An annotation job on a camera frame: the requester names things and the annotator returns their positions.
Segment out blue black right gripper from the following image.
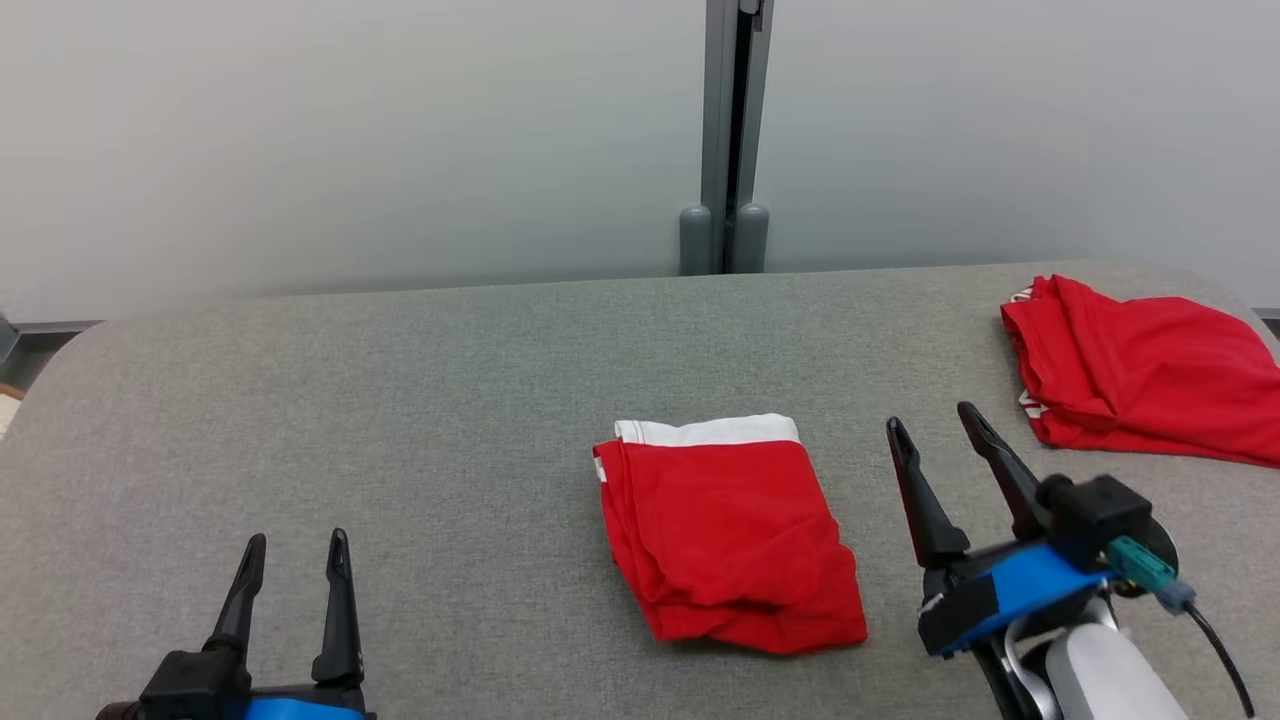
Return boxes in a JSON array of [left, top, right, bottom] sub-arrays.
[[886, 402, 1181, 720]]

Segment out grey partition post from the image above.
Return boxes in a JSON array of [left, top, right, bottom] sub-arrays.
[[679, 0, 774, 277]]

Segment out red basketball jersey top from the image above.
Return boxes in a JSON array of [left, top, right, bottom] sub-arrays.
[[1000, 274, 1280, 470]]

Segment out red basketball shorts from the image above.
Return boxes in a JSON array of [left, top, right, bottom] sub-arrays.
[[592, 413, 870, 657]]

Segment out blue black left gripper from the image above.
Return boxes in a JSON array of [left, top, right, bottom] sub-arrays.
[[95, 528, 377, 720]]

